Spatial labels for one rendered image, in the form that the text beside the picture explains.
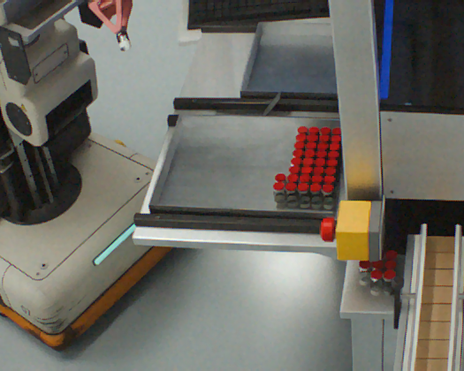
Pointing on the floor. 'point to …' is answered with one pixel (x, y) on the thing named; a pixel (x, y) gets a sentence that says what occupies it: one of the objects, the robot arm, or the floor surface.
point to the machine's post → (360, 138)
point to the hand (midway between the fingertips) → (118, 31)
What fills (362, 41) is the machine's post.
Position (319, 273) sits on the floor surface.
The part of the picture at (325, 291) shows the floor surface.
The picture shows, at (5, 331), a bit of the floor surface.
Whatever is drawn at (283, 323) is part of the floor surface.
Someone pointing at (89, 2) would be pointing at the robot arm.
